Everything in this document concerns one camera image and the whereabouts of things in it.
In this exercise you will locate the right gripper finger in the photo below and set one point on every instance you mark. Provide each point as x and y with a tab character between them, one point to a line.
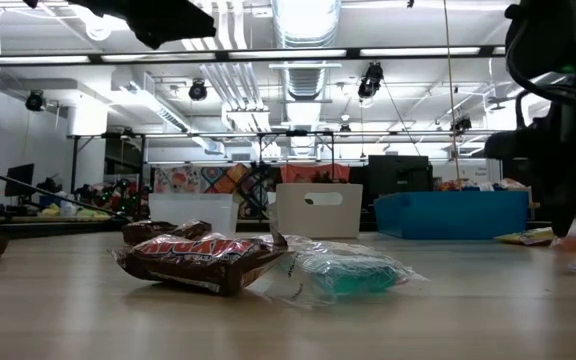
565	200

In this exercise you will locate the large brown candy bag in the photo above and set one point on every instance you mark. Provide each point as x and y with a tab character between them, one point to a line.
193	265

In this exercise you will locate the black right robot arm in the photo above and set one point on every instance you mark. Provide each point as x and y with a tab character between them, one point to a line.
543	40

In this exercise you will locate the black hanging spotlight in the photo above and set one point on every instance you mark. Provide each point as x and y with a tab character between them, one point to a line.
370	80
35	100
462	124
198	90

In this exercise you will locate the blue plastic tray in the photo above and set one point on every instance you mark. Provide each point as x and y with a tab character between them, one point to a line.
448	215

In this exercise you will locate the overhead beam with light strips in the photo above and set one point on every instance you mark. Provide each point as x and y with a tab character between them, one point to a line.
288	53

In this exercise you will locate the colourful patchwork quilt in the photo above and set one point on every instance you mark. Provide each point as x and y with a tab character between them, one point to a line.
218	180

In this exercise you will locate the black cabinet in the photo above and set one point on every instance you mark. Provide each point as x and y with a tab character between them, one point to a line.
398	175

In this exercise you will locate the clear plastic bin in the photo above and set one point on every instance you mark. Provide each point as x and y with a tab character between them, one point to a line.
193	207

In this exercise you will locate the red cloth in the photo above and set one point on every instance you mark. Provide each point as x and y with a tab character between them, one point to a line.
313	173

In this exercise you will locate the black computer monitor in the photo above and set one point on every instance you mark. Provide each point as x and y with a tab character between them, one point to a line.
20	179

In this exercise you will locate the white plastic bin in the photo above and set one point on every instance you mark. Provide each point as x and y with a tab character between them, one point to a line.
318	220

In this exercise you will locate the silver ventilation duct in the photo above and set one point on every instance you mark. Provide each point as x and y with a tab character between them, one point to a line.
305	20

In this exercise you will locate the background black metal frame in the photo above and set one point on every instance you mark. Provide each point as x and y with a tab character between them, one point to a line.
74	160

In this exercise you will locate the black aluminium table frame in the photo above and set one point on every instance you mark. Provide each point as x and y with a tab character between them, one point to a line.
43	229

